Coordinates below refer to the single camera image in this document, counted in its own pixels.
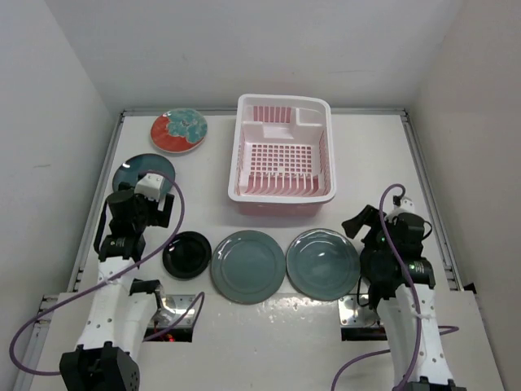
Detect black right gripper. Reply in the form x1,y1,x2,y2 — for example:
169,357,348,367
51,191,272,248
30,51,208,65
342,204,398,254

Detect dark teal speckled plate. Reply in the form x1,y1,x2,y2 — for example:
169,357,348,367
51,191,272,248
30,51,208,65
112,153,176,191

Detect grey-green plate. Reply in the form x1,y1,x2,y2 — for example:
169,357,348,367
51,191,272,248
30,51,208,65
286,228,361,301
210,230,286,305

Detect black small plate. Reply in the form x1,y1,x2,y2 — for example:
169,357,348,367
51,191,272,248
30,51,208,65
162,231,212,280

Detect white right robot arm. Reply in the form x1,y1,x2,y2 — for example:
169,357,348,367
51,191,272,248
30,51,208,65
342,205,459,390

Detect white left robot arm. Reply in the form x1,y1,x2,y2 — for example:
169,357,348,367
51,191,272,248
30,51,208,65
59,186,174,390

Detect white pink dish rack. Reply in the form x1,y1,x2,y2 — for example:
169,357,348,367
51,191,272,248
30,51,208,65
228,94,336,217

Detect red and teal plate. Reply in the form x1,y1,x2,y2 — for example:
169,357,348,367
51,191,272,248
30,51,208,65
150,108,208,154

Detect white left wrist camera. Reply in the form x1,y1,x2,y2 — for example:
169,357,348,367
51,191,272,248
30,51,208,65
134,174,168,202

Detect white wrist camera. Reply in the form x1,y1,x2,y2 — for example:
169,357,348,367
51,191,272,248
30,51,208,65
134,174,168,202
389,195,416,216

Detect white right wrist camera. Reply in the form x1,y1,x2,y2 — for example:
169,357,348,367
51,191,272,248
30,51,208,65
389,195,416,216

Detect aluminium frame rail left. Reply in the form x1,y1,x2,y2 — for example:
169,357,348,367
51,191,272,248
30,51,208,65
22,110,126,367

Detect aluminium frame rail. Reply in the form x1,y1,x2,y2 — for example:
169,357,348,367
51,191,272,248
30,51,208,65
401,110,476,295
22,110,126,367

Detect aluminium frame rail right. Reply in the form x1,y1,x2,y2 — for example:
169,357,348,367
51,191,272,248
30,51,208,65
401,110,476,295

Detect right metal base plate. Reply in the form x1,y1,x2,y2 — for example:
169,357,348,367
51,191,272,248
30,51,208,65
337,293,381,328

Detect metal base plate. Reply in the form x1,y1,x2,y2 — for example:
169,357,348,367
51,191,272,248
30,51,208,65
337,293,381,328
147,294,199,332

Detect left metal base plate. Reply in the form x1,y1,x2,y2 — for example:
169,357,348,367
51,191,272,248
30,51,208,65
147,294,199,332

